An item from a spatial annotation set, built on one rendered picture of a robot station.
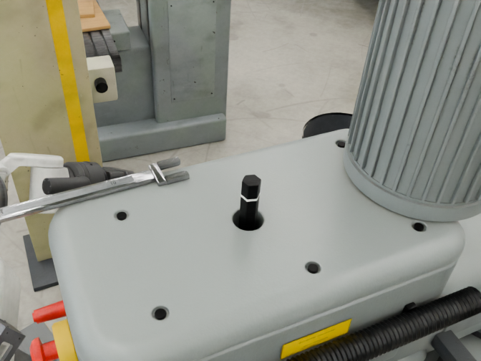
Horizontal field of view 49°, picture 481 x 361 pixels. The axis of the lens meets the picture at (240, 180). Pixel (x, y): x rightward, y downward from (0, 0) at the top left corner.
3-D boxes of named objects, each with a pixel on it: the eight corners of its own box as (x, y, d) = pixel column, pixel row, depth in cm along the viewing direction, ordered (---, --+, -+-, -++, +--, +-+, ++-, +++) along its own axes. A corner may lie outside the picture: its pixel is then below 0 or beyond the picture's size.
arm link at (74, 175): (66, 205, 123) (19, 208, 114) (69, 159, 122) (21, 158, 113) (96, 213, 116) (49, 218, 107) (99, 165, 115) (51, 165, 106)
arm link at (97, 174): (103, 196, 133) (61, 199, 124) (105, 158, 132) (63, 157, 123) (136, 205, 126) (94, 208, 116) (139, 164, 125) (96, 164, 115)
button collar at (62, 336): (66, 383, 63) (58, 357, 59) (57, 342, 67) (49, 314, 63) (84, 377, 64) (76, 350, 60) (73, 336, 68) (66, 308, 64)
